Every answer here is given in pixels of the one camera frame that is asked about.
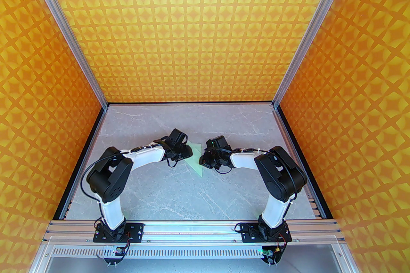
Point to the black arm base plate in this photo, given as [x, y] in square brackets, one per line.
[137, 230]
[247, 233]

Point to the table side rail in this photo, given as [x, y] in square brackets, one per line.
[91, 140]
[291, 140]

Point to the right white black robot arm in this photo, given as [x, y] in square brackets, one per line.
[282, 179]

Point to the light green paper sheet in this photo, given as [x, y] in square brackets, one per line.
[197, 163]

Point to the aluminium corner post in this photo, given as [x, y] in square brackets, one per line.
[315, 25]
[64, 25]

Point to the grooved aluminium mounting rail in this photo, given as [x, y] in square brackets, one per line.
[192, 228]

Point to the thin black edge strip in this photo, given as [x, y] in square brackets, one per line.
[192, 103]

